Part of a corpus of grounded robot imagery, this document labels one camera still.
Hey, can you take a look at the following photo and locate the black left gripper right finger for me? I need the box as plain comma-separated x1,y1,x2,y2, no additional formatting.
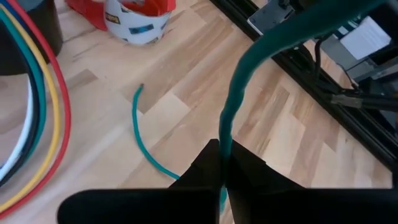
224,139,398,224

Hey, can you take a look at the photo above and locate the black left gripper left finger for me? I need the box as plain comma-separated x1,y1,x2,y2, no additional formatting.
57,138,223,224

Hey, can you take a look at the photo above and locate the long green cord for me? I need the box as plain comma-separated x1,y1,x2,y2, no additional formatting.
131,0,385,213

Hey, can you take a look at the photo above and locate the black aluminium table frame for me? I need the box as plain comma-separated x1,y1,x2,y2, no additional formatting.
211,0,398,174

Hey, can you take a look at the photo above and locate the rainbow ribbon cable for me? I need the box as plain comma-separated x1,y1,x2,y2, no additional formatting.
0,0,72,220

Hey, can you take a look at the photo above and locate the short black wire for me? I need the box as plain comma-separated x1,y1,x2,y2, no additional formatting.
0,27,40,187

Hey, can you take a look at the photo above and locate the short white wire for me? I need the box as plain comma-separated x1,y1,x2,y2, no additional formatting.
0,80,34,181

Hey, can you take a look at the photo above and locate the bundle of coloured wires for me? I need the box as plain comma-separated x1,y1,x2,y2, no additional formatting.
0,8,48,162

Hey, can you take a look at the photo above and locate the silver metal bracket plate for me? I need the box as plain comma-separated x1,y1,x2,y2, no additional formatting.
247,0,295,35

